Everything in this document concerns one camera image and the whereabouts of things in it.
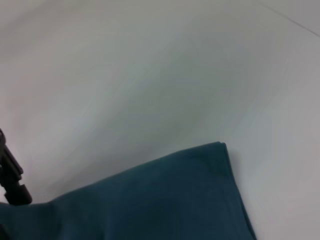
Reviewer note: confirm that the blue shirt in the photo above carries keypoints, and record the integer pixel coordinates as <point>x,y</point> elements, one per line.
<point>150,200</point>

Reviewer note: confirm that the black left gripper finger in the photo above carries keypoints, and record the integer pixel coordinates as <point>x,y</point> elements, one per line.
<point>13,175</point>

